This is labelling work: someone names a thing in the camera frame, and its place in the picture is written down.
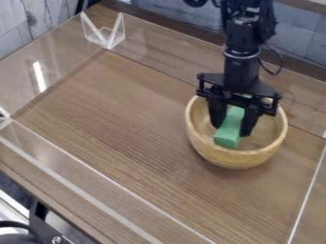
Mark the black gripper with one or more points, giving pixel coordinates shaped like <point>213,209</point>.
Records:
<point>239,87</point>

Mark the green rectangular stick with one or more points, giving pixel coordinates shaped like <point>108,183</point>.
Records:
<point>228,135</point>

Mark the wooden bowl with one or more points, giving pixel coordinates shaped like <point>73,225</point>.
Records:
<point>257,148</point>

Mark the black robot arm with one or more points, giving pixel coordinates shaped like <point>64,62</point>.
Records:
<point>249,25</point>

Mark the clear acrylic stand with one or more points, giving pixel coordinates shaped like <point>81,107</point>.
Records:
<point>105,37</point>

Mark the clear acrylic tray wall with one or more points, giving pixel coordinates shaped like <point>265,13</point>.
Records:
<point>104,208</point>

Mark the black table frame bracket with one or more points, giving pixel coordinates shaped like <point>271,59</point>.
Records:
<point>50,236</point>

